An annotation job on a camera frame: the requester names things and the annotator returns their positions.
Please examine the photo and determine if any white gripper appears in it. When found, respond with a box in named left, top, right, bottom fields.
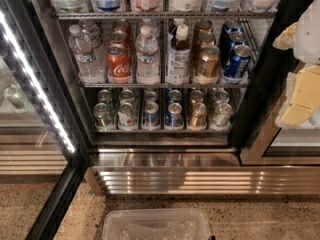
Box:
left=273, top=0, right=320, bottom=126

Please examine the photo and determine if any blue pepsi can front bottom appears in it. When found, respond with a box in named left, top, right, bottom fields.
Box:
left=166, top=103, right=182, bottom=127

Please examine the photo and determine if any blue pepsi can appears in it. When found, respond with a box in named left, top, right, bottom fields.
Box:
left=166, top=103, right=182, bottom=127
left=167, top=90, right=182, bottom=104

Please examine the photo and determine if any blue can front middle shelf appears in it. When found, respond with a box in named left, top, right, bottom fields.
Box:
left=224, top=45, right=252, bottom=79

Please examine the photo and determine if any blue can shelf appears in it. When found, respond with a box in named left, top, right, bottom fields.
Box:
left=220, top=19, right=242, bottom=40
left=224, top=45, right=252, bottom=79
left=221, top=31, right=248, bottom=66

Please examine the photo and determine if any blue can rear middle shelf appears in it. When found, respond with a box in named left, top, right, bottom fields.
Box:
left=220, top=19, right=242, bottom=40

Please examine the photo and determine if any silver can rear bottom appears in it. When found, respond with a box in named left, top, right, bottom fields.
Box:
left=211, top=89, right=229, bottom=106

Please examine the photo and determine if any silver can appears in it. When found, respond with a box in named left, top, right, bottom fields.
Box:
left=211, top=89, right=229, bottom=106
left=213, top=103, right=233, bottom=127

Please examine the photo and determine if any gold can front middle shelf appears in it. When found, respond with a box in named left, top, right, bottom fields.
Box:
left=195, top=45, right=220, bottom=79

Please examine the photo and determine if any gold can shelf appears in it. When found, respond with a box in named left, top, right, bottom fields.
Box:
left=195, top=33, right=216, bottom=52
left=193, top=19, right=213, bottom=37
left=195, top=45, right=220, bottom=79

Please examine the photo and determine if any silver can front bottom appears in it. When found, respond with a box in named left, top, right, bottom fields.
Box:
left=213, top=103, right=233, bottom=127

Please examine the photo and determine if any gold can rear middle shelf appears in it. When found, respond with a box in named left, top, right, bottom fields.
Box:
left=193, top=19, right=213, bottom=37

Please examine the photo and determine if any gold can rear bottom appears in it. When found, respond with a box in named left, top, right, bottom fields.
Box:
left=189, top=90, right=204, bottom=105

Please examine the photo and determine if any gold can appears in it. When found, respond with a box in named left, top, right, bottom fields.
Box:
left=189, top=90, right=204, bottom=105
left=188, top=103, right=207, bottom=127

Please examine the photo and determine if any gold can front bottom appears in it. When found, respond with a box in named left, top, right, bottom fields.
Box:
left=188, top=103, right=207, bottom=127

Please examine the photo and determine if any blue pepsi can rear bottom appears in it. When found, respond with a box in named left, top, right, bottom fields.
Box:
left=167, top=90, right=182, bottom=104

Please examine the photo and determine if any red blue can rear bottom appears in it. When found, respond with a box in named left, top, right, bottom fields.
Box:
left=144, top=90, right=159, bottom=103

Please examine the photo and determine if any red blue can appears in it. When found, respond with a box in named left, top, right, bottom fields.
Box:
left=145, top=102, right=159, bottom=127
left=144, top=90, right=159, bottom=103

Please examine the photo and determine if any red blue can front bottom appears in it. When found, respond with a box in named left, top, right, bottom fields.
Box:
left=145, top=102, right=159, bottom=127

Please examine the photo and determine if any white red can rear bottom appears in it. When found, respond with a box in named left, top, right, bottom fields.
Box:
left=119, top=89, right=135, bottom=105

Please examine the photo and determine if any white red can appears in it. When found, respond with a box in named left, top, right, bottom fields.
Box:
left=119, top=89, right=135, bottom=105
left=118, top=102, right=136, bottom=127

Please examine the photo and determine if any white red can front bottom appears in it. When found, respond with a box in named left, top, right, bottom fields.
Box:
left=118, top=102, right=136, bottom=127

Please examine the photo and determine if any red coca cola can front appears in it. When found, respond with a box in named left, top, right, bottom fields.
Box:
left=106, top=44, right=131, bottom=79

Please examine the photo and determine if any red coca cola can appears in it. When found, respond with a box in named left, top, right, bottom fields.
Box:
left=109, top=31, right=130, bottom=49
left=113, top=20, right=131, bottom=36
left=106, top=44, right=131, bottom=79

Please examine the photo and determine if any red coca cola can rear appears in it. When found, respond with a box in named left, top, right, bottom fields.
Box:
left=113, top=20, right=131, bottom=36

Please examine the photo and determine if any red coca cola can middle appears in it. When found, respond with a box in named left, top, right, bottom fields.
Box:
left=109, top=31, right=130, bottom=49

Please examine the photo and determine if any green can rear bottom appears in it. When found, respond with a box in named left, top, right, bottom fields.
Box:
left=97, top=89, right=114, bottom=108

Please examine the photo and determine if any glass fridge door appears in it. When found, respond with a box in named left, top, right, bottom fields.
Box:
left=0, top=0, right=89, bottom=240

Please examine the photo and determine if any brown tea bottle front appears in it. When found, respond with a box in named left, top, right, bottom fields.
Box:
left=166, top=24, right=190, bottom=84

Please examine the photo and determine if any water bottle centre front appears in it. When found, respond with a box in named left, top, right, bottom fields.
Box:
left=135, top=25, right=160, bottom=85

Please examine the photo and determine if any water bottle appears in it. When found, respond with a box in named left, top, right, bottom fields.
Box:
left=68, top=24, right=99, bottom=78
left=79, top=19, right=106, bottom=71
left=135, top=25, right=160, bottom=85

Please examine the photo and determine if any water bottle rear left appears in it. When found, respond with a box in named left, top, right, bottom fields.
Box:
left=79, top=19, right=106, bottom=71

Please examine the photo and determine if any water bottle front left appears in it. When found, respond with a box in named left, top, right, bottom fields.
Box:
left=68, top=24, right=99, bottom=78

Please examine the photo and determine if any clear plastic bin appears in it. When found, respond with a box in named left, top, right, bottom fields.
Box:
left=102, top=208, right=212, bottom=240

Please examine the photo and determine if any white LED light strip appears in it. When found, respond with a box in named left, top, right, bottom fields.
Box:
left=0, top=11, right=76, bottom=153

